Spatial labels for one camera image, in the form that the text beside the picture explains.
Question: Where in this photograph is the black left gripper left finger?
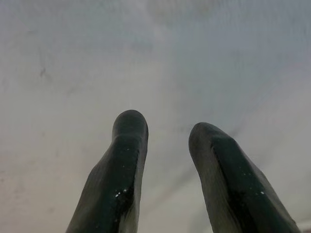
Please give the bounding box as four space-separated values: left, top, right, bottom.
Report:
65 109 149 233

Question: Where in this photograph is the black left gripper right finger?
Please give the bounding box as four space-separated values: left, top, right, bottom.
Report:
189 122 302 233

